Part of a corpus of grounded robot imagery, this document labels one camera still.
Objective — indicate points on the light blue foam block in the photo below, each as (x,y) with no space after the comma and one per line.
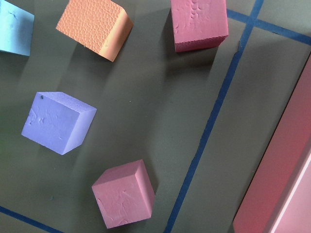
(16,29)

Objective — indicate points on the dark pink foam block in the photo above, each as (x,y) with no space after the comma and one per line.
(124,194)

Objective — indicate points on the purple foam block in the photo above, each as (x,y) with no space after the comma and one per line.
(58,121)

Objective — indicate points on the orange foam block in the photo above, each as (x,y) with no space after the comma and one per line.
(100,25)

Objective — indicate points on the red plastic bin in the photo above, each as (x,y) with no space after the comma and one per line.
(278,199)

